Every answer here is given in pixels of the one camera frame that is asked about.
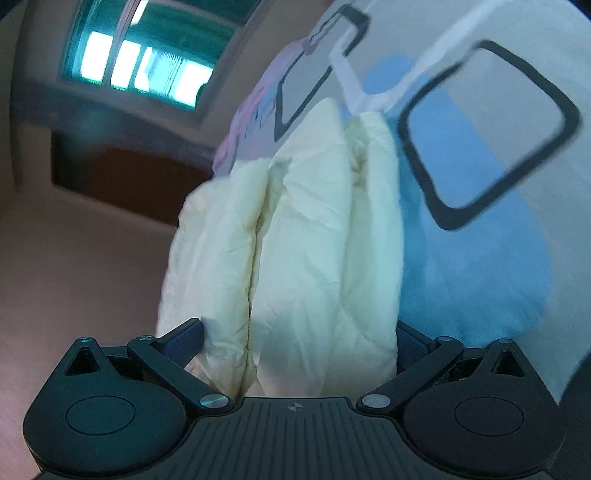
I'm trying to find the cream garment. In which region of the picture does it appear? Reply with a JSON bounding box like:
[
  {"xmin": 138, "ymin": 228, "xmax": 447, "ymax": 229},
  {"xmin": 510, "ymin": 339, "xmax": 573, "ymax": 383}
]
[{"xmin": 156, "ymin": 97, "xmax": 406, "ymax": 398}]

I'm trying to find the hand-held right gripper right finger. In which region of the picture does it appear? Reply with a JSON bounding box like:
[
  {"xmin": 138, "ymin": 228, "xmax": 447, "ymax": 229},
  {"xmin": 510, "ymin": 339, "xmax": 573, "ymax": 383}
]
[{"xmin": 355, "ymin": 320, "xmax": 528, "ymax": 412}]

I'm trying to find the green glass window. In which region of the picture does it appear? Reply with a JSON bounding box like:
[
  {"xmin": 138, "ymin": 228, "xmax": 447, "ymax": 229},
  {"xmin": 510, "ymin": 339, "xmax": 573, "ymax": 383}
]
[{"xmin": 56, "ymin": 0, "xmax": 274, "ymax": 124}]

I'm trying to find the brown wooden door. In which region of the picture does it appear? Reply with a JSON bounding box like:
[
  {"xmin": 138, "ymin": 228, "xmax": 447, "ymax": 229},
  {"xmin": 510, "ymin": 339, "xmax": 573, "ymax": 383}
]
[{"xmin": 50, "ymin": 129, "xmax": 219, "ymax": 228}]

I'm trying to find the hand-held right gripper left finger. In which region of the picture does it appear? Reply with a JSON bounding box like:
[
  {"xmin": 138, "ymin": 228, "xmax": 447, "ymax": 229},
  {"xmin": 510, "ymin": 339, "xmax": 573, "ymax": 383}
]
[{"xmin": 64, "ymin": 318, "xmax": 236, "ymax": 414}]

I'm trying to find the grey curtain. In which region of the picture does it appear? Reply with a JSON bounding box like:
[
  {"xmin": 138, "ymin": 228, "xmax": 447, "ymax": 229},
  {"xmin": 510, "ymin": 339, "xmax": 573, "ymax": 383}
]
[{"xmin": 18, "ymin": 90, "xmax": 218, "ymax": 155}]

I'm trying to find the patterned pink blue bedsheet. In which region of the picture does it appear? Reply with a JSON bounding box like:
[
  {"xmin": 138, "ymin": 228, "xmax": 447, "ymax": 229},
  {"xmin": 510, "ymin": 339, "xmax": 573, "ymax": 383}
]
[{"xmin": 211, "ymin": 0, "xmax": 591, "ymax": 409}]

